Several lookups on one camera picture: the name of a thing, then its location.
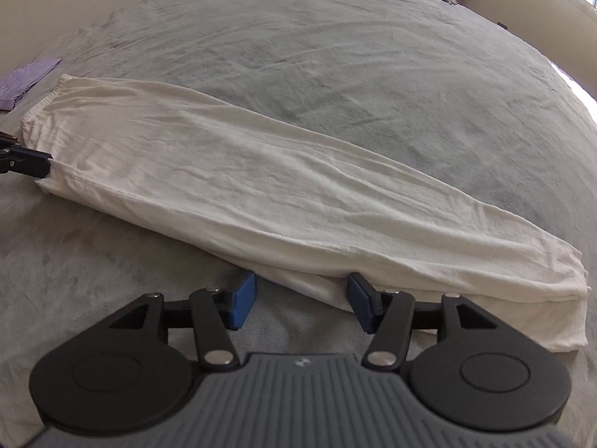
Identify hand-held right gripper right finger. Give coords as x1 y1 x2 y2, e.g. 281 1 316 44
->
348 272 486 369

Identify white pants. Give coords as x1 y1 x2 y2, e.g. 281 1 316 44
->
21 74 587 354

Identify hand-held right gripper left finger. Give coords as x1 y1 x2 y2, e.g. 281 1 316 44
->
108 273 257 369

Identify purple folded shorts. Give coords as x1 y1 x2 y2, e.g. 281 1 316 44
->
0 58 62 112

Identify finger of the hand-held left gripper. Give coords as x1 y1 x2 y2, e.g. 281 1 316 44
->
0 147 53 179

